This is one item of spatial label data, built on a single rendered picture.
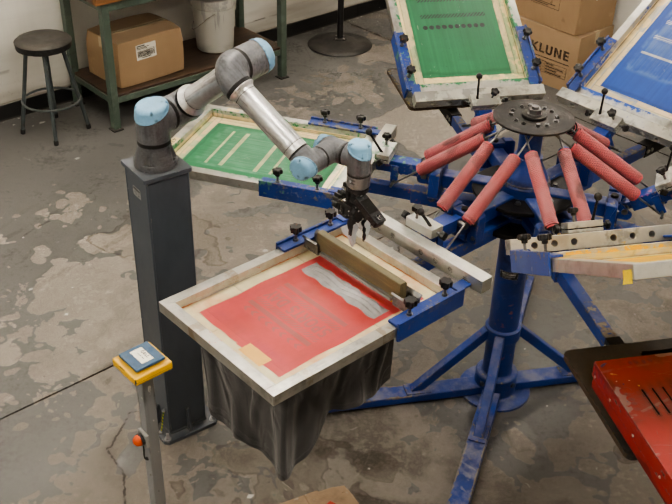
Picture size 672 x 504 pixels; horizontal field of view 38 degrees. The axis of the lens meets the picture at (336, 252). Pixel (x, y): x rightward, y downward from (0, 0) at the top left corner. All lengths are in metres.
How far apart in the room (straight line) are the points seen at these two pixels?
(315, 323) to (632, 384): 0.98
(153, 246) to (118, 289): 1.43
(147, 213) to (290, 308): 0.66
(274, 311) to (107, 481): 1.17
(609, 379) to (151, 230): 1.65
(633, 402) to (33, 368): 2.75
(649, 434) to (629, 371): 0.25
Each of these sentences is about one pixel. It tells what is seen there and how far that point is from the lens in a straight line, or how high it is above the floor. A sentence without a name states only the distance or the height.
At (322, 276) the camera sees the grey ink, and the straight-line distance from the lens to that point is 3.28.
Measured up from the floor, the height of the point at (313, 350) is 0.95.
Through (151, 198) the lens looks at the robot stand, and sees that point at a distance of 3.43.
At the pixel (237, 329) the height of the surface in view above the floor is 0.95.
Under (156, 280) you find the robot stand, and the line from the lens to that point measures 3.61.
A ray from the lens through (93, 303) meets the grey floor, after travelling 4.87.
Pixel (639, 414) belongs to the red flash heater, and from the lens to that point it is 2.69.
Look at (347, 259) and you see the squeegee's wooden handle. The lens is 3.25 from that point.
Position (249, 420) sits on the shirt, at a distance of 3.20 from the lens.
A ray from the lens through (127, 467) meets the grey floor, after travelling 4.01.
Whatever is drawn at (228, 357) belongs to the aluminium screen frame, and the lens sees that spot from 2.90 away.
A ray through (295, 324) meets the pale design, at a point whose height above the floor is 0.95.
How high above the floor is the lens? 2.84
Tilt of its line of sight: 33 degrees down
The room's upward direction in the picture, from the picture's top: 2 degrees clockwise
